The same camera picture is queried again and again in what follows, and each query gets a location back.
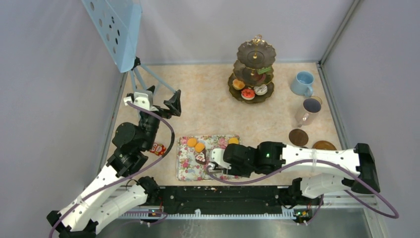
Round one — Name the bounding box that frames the orange macaron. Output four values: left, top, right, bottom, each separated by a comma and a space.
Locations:
187, 137, 198, 148
228, 137, 239, 144
194, 142, 206, 153

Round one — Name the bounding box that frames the purple cable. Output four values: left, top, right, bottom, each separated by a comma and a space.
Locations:
206, 159, 400, 225
48, 102, 175, 238

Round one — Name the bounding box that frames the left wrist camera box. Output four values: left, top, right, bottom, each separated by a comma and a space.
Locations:
123, 90, 157, 112

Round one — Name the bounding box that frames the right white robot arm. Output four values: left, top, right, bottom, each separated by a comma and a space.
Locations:
210, 141, 380, 204

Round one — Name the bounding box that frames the pink frosted donut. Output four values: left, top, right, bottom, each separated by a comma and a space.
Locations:
255, 74, 266, 84

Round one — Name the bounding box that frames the dark brown round coaster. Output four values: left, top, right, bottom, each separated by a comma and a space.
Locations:
288, 128, 309, 146

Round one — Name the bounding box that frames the orange macaron middle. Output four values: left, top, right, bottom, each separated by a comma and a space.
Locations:
194, 142, 206, 153

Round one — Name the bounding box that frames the orange bun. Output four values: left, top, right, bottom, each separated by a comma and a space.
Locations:
232, 79, 245, 91

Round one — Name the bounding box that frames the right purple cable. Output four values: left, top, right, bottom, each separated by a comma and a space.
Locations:
206, 159, 400, 225

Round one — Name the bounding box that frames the orange macaron right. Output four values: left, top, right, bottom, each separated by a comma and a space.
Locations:
228, 137, 239, 144

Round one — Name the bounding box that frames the brown wooden coaster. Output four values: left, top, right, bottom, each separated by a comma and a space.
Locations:
312, 140, 337, 150

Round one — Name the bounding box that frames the floral serving tray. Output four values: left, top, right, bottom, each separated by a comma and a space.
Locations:
176, 134, 241, 181

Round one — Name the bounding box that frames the three-tier dark cake stand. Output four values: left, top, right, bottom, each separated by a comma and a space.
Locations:
227, 34, 276, 104

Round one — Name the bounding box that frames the red owl toy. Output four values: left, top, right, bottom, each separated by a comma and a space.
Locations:
149, 143, 167, 156

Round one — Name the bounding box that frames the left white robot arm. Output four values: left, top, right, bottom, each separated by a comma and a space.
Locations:
47, 86, 181, 238

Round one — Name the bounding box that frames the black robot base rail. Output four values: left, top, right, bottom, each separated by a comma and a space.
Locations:
148, 185, 320, 215

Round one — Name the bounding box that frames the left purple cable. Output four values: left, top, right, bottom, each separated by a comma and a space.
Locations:
48, 102, 175, 238

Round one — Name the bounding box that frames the orange macaron left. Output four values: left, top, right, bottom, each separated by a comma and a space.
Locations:
187, 137, 198, 148

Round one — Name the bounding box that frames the pink mug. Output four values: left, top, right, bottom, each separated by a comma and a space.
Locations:
295, 96, 322, 127

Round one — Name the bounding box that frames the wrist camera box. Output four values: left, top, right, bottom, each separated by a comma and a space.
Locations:
209, 148, 225, 171
123, 90, 157, 112

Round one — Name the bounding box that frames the green matcha cake slice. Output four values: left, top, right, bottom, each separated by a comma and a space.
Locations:
257, 66, 272, 75

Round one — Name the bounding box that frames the red donut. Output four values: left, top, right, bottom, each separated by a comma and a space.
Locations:
241, 88, 256, 101

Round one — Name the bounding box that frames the white striped donut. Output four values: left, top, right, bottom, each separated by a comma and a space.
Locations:
253, 84, 268, 96

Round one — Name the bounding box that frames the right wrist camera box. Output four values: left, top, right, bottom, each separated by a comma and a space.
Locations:
209, 148, 225, 171

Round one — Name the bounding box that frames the blue perforated board stand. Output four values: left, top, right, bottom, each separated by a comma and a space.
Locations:
81, 0, 176, 93

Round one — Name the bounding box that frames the light blue mug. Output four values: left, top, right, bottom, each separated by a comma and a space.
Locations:
290, 71, 315, 97

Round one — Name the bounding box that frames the chocolate cake slice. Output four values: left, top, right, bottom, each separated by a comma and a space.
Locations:
195, 148, 208, 165

